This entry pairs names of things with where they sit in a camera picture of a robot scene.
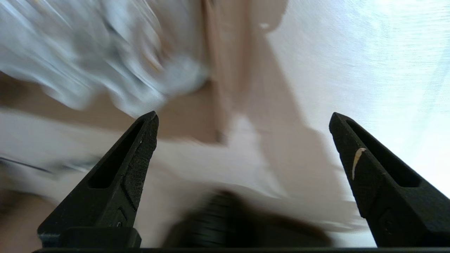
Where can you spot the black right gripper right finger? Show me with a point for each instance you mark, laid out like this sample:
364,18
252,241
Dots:
383,186

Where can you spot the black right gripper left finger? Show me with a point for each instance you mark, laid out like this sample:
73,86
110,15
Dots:
116,189

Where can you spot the white mesh sneaker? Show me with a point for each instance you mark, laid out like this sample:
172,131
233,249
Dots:
105,52

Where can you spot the brown cardboard shoe box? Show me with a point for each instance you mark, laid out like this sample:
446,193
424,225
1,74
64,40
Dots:
225,70

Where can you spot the black corrugated conduit, two tapes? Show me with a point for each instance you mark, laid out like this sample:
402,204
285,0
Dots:
246,221

